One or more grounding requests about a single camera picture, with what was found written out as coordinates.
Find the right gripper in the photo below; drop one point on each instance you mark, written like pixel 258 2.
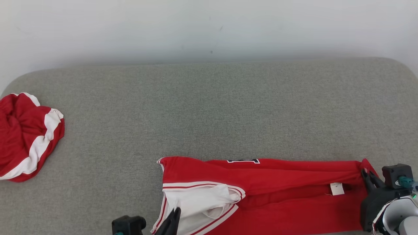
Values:
pixel 375 205

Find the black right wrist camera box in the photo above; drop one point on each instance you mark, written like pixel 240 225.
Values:
pixel 393 173

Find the teal right camera connector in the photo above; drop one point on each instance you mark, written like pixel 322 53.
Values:
pixel 406 182

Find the red shorts with white stripe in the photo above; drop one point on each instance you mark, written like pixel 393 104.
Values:
pixel 19 137

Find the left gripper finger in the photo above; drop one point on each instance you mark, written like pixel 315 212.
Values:
pixel 178 222
pixel 168 227

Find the red basketball jersey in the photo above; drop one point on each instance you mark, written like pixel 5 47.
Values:
pixel 287 209

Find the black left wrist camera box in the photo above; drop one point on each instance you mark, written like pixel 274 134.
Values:
pixel 129 225

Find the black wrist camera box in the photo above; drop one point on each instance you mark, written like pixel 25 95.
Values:
pixel 393 173
pixel 129 225

